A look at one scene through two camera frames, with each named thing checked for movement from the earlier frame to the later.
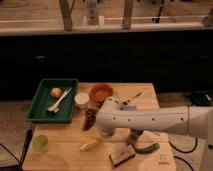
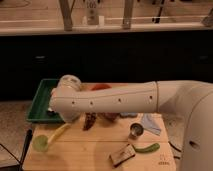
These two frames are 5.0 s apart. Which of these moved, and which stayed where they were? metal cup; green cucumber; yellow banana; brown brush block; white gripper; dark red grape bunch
Moved: yellow banana; white gripper
Stayed: green cucumber; dark red grape bunch; brown brush block; metal cup
